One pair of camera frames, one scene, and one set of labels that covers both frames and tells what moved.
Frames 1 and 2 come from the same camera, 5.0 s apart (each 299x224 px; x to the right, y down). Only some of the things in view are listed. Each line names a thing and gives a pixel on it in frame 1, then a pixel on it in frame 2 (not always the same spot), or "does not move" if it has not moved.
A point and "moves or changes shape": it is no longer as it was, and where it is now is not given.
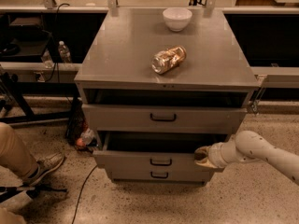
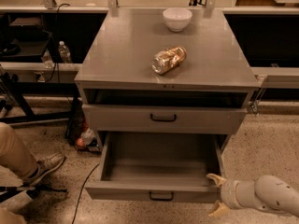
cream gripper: [214, 155] -> [228, 192]
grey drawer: [154, 151] moves or changes shape
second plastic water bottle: [48, 60] does not move
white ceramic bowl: [177, 19] does not move
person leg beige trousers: [13, 155] does not move
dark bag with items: [78, 132] does not move
